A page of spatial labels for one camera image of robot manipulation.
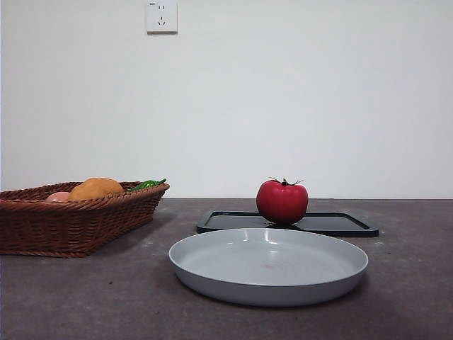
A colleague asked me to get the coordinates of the red tomato with green calyx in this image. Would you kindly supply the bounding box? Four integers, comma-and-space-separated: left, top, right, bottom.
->
256, 176, 309, 225

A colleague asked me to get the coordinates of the green chili pepper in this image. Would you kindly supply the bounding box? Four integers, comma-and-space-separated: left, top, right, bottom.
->
127, 178, 167, 193

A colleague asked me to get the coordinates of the pale grey round plate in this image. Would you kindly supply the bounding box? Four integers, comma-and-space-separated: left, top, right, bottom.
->
168, 227, 369, 307

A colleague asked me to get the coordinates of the black rectangular tray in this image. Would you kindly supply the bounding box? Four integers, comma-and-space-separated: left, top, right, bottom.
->
196, 210, 380, 238

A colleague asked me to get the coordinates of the yellow-brown potato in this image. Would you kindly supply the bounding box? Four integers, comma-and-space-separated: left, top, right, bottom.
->
67, 177, 125, 201

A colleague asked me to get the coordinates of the brown wicker basket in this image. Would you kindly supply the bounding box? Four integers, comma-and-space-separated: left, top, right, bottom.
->
0, 180, 171, 259

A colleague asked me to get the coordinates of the pink-beige egg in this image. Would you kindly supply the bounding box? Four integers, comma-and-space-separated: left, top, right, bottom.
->
45, 191, 71, 203

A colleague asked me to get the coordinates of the white wall socket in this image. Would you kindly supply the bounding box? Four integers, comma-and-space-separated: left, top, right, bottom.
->
147, 0, 179, 35

